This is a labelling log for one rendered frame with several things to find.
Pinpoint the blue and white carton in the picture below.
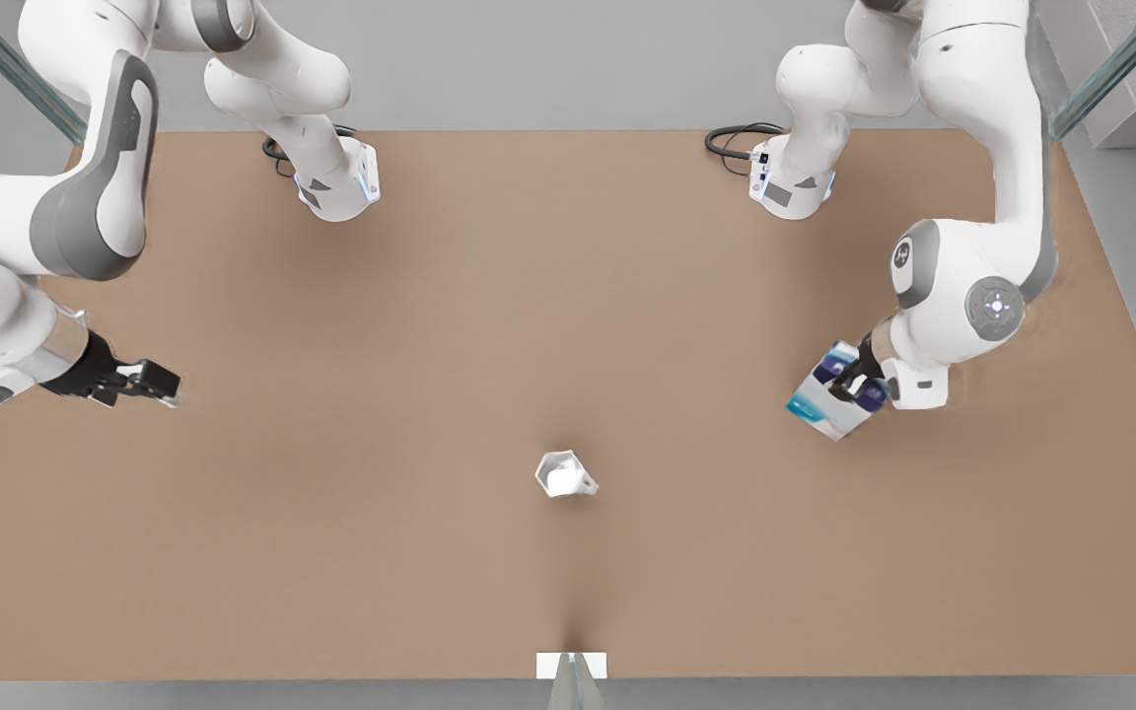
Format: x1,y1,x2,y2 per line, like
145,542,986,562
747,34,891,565
786,340,890,443

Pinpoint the small white cup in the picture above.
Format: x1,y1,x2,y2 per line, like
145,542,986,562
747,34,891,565
534,450,601,499

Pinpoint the black cable loop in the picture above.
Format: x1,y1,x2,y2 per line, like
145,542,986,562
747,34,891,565
704,122,788,178
261,124,359,180

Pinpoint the silver frame post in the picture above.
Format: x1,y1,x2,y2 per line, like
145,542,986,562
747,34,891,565
546,653,606,710
1049,0,1136,142
0,0,89,147

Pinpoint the white post foot plate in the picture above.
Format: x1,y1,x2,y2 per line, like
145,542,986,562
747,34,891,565
535,652,609,681

